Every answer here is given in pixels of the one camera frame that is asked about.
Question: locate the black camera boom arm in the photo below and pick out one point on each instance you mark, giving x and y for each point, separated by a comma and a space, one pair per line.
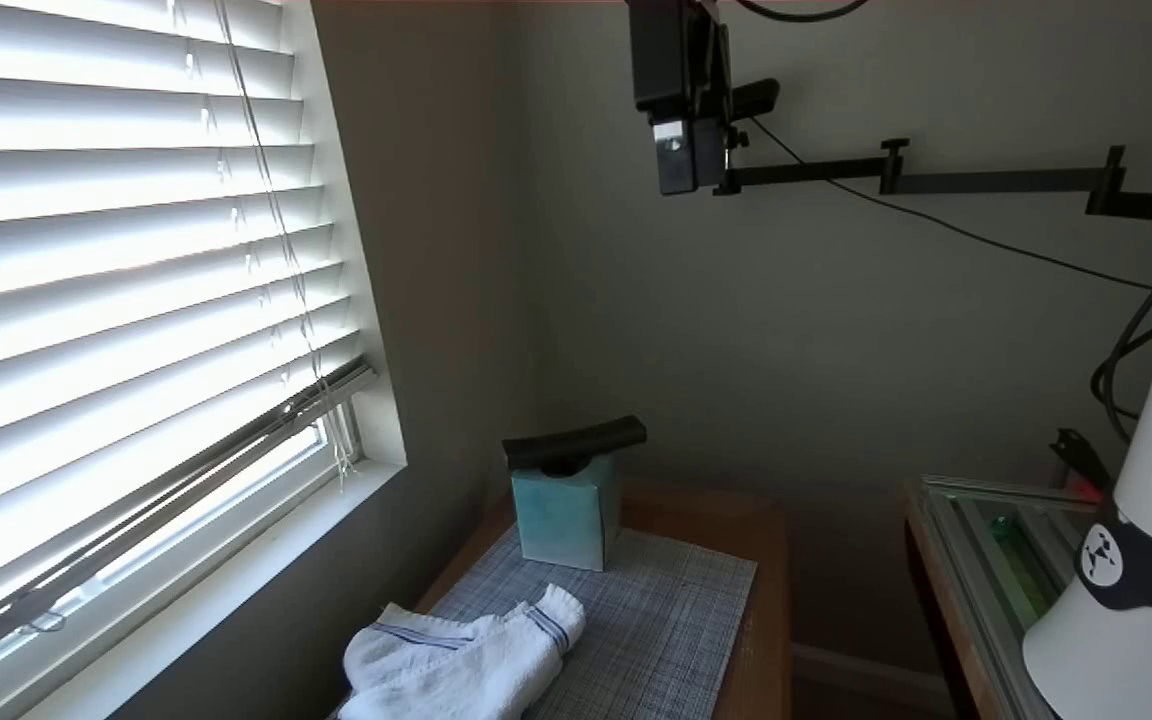
1099, 186

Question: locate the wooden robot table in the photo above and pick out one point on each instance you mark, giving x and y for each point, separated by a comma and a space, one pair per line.
962, 649

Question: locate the white towel with blue stripes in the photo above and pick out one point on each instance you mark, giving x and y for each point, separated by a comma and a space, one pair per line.
414, 664

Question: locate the wooden side table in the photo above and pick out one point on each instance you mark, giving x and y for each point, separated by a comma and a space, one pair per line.
722, 520

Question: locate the grey grid cutting mat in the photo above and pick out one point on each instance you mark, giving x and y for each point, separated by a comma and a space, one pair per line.
662, 627

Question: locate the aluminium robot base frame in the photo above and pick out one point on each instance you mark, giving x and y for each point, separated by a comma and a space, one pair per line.
1012, 557

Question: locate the black camera on mount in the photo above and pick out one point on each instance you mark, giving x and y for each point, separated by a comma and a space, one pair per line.
684, 90

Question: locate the black remote control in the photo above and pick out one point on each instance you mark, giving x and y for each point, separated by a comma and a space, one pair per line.
572, 450

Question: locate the blue box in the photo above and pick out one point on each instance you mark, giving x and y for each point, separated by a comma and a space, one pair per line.
568, 516

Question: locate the white window blinds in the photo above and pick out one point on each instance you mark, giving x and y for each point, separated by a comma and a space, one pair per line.
172, 252

